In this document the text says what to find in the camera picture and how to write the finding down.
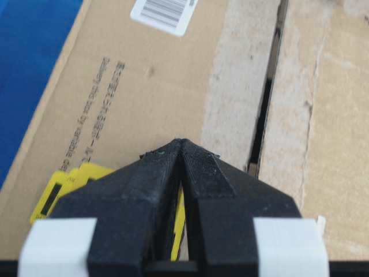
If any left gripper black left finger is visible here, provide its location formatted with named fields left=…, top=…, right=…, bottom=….
left=17, top=138, right=182, bottom=277

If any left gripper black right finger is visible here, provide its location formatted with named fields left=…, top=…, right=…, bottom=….
left=178, top=138, right=330, bottom=277

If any brown cardboard box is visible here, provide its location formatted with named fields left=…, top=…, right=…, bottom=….
left=1, top=1, right=368, bottom=260

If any yellow black warning sticker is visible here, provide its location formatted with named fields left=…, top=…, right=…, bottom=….
left=30, top=163, right=185, bottom=261

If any white barcode label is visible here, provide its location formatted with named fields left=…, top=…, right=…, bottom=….
left=130, top=0, right=198, bottom=37

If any blue table cloth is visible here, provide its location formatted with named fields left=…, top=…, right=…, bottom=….
left=1, top=0, right=82, bottom=182

